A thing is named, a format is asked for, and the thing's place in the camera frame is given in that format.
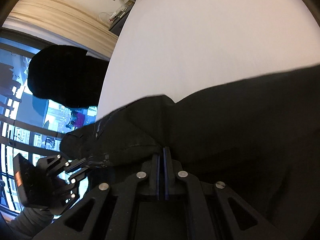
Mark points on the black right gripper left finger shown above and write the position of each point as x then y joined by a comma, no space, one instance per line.
110,213

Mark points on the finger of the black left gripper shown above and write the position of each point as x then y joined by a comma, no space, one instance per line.
62,163
67,194

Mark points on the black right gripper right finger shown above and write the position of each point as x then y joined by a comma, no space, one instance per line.
212,211

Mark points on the black pants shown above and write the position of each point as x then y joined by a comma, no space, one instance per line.
260,136

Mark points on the grey sleeved forearm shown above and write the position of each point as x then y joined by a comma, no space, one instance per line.
30,222

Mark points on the large window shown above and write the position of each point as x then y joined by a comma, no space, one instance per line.
30,126

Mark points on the black round chair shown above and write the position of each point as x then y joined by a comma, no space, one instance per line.
67,75

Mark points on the beige curtain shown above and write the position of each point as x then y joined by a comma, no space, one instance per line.
64,20

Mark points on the white bed sheet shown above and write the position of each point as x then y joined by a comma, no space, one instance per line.
178,47

